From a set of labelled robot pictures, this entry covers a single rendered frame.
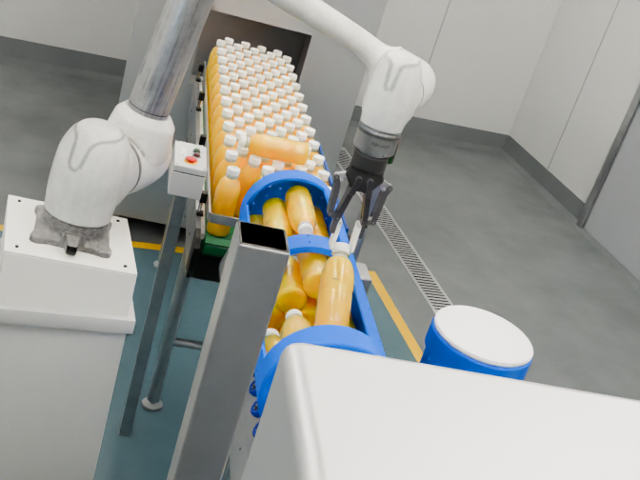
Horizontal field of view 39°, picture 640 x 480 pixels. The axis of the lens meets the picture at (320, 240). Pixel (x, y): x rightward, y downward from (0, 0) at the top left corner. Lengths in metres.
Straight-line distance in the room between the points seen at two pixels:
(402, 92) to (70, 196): 0.77
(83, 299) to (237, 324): 1.08
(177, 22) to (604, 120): 5.10
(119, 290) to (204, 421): 0.99
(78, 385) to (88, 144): 0.58
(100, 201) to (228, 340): 1.05
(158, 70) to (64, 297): 0.56
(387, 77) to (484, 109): 5.93
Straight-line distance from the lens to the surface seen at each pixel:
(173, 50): 2.14
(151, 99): 2.17
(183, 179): 2.74
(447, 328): 2.42
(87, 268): 2.05
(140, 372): 3.19
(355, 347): 1.80
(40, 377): 2.21
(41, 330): 2.14
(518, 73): 7.74
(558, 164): 7.25
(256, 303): 1.03
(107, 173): 2.04
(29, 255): 2.04
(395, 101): 1.81
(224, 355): 1.07
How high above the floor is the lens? 2.14
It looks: 25 degrees down
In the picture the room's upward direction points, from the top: 18 degrees clockwise
